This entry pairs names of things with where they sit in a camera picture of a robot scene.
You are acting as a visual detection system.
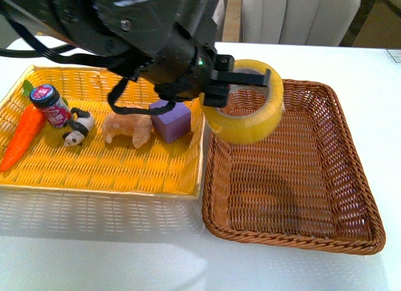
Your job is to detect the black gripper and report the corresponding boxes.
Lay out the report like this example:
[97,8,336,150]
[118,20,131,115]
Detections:
[140,21,271,108]

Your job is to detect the yellow clear tape roll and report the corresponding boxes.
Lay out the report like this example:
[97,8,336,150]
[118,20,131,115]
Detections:
[200,59,284,145]

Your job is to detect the brown wicker basket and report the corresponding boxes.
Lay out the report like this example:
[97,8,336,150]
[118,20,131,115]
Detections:
[202,79,386,255]

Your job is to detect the yellow woven basket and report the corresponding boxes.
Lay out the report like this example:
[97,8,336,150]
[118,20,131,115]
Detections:
[1,65,205,199]

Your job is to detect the purple foam cube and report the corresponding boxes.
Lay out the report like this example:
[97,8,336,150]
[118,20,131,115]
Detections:
[150,103,191,144]

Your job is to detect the right grey upholstered chair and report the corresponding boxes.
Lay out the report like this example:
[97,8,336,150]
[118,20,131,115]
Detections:
[240,0,361,46]

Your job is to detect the orange croissant toy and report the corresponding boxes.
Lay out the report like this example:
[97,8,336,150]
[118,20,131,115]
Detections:
[102,112,153,149]

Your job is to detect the panda figurine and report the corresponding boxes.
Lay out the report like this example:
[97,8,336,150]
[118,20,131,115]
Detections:
[62,107,95,147]

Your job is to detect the table label sticker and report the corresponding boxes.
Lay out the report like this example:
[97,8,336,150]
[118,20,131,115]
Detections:
[387,49,401,63]

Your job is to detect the small red labelled bottle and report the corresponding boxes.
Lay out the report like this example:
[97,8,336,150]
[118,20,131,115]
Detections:
[29,84,71,128]

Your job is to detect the orange toy carrot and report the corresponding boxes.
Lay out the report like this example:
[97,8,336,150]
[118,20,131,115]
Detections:
[1,80,46,172]

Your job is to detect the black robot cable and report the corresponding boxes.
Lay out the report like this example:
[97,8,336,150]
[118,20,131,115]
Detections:
[0,8,176,117]

